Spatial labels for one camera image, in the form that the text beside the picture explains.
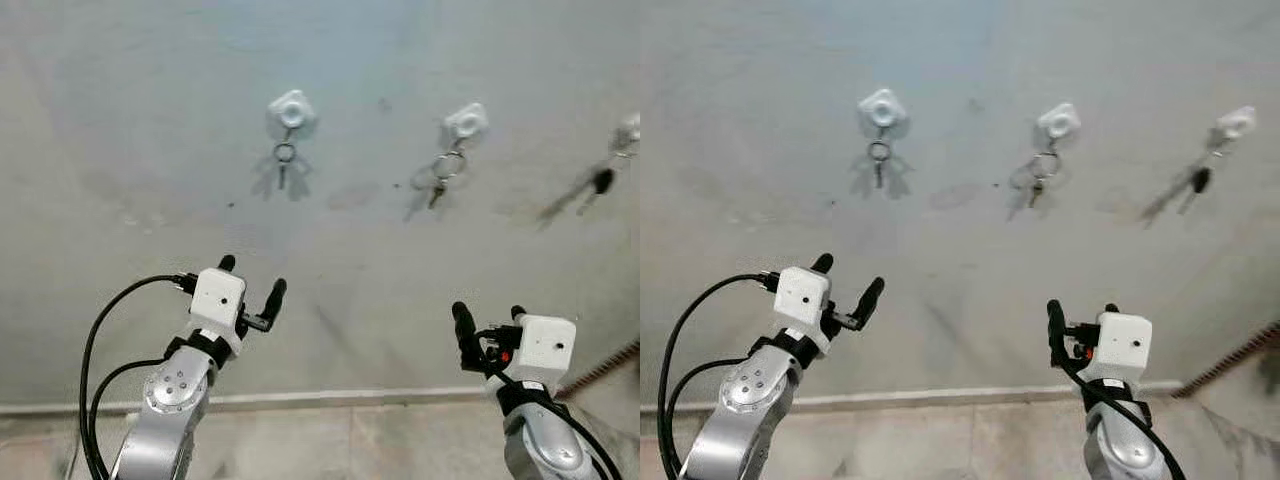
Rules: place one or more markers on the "key with black fob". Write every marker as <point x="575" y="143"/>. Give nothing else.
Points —
<point x="1200" y="179"/>
<point x="603" y="180"/>

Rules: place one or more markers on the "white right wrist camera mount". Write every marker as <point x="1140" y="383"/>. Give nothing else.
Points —
<point x="1125" y="345"/>
<point x="545" y="350"/>

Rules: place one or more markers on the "red tiled wall edge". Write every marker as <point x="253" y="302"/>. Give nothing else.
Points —
<point x="1230" y="358"/>
<point x="600" y="370"/>

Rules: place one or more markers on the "white wall hook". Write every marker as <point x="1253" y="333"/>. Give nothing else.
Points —
<point x="291" y="108"/>
<point x="1237" y="122"/>
<point x="1058" y="120"/>
<point x="628" y="126"/>
<point x="465" y="120"/>
<point x="882" y="108"/>

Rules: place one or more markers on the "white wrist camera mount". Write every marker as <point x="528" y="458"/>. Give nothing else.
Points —
<point x="545" y="350"/>
<point x="1125" y="345"/>
<point x="217" y="300"/>
<point x="802" y="300"/>

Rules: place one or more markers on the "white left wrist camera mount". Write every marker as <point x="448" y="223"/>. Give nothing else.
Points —
<point x="217" y="300"/>
<point x="802" y="300"/>

